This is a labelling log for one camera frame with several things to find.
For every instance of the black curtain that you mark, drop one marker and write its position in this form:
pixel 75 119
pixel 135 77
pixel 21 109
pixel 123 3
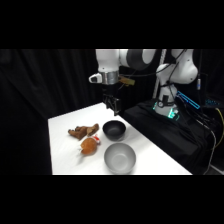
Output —
pixel 33 86

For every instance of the grey bowl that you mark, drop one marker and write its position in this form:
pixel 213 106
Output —
pixel 120 158

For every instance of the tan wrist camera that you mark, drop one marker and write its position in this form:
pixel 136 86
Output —
pixel 127 81

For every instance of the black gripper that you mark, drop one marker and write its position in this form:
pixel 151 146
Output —
pixel 111 90

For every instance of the black bowl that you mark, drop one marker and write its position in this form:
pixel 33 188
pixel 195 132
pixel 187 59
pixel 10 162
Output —
pixel 114 130

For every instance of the brown plush toy animal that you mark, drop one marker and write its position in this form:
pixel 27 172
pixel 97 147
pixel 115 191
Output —
pixel 81 131

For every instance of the black cloth-covered stand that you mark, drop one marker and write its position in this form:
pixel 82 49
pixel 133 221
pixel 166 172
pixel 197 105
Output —
pixel 160 133

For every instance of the grey cylindrical hanging connector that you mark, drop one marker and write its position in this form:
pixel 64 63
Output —
pixel 199 82

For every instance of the orange-brown plush potato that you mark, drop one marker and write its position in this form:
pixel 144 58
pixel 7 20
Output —
pixel 88 146

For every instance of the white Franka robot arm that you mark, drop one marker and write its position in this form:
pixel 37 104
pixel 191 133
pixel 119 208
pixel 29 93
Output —
pixel 107 60

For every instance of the white vertical pole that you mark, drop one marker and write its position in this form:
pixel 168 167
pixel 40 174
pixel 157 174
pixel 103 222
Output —
pixel 159 73

